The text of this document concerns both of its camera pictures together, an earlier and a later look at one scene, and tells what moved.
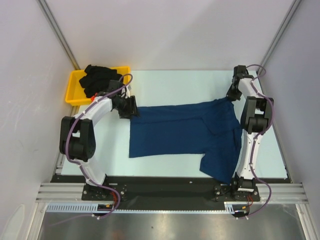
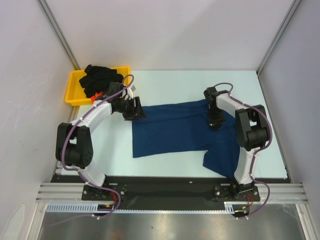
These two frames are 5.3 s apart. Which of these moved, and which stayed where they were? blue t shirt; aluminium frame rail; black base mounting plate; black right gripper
Moved: black right gripper
Stayed: black base mounting plate; aluminium frame rail; blue t shirt
